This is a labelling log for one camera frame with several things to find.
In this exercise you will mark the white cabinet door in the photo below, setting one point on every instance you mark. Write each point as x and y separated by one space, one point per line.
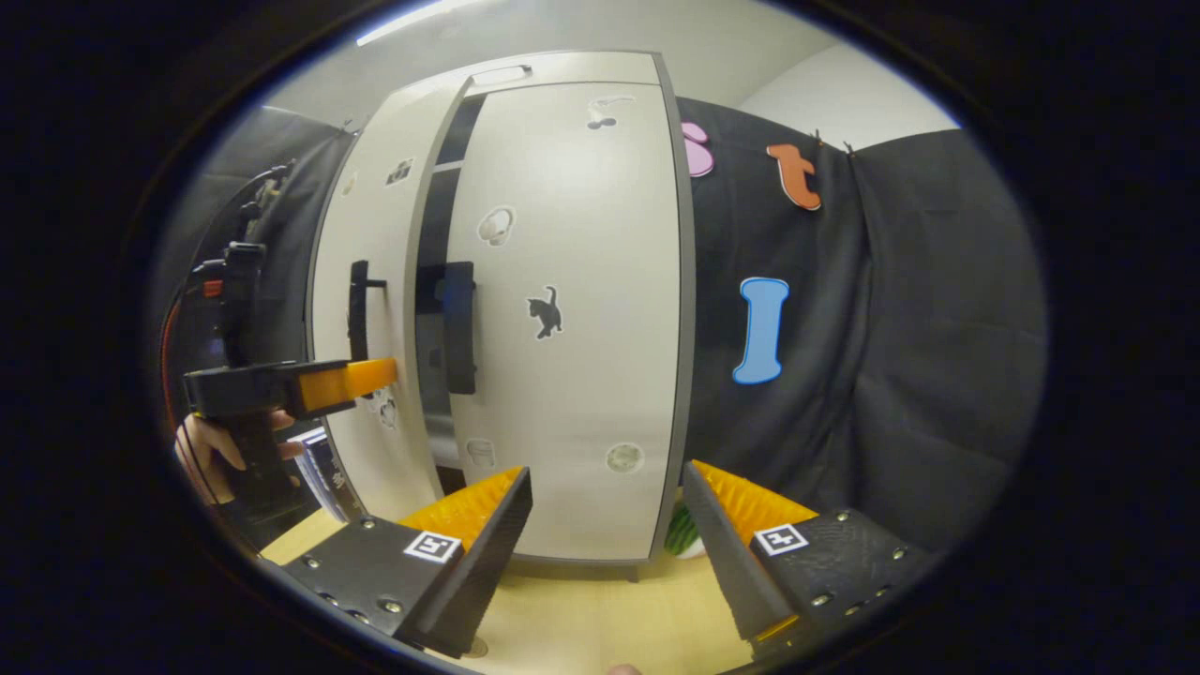
375 216
581 375

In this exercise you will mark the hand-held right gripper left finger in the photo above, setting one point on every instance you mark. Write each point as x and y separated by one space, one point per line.
487 553

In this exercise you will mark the green striped object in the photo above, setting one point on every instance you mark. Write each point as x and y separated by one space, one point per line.
681 530

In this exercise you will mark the white and grey cabinet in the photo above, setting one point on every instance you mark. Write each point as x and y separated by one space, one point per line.
433 216

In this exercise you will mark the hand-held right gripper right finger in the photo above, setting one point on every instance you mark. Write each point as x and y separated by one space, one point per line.
727 553

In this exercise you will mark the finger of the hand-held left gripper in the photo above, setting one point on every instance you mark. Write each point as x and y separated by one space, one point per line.
356 380

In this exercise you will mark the round brown coaster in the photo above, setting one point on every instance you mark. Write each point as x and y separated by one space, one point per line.
478 647

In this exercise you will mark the black backdrop cloth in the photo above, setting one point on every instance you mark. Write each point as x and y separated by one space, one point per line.
300 187
891 328

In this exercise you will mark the white and blue box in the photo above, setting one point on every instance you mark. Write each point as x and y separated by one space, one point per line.
323 469

